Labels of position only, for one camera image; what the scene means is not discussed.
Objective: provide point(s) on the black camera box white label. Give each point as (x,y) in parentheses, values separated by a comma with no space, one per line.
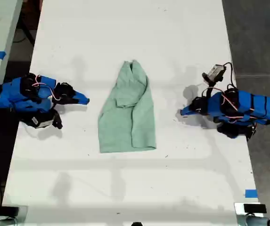
(39,121)

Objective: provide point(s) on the white table bracket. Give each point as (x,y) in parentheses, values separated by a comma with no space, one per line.
(239,209)

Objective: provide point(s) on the small black box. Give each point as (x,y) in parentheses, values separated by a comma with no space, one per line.
(8,211)
(255,208)

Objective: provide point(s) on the pale green T-shirt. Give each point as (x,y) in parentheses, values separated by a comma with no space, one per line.
(125,113)

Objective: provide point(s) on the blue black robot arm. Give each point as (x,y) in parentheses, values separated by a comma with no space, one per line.
(255,106)
(19,94)

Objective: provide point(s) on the grey metal pipe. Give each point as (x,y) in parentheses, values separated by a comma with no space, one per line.
(0,222)
(257,221)

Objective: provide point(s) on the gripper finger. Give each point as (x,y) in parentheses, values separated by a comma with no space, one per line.
(78,101)
(66,90)
(200,111)
(199,101)

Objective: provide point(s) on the short blue tape strip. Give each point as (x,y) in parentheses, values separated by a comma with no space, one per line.
(251,193)

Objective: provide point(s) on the grey black camera box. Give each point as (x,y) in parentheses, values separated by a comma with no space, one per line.
(215,71)

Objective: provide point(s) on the short black camera stalk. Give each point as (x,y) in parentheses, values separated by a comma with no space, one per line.
(210,88)

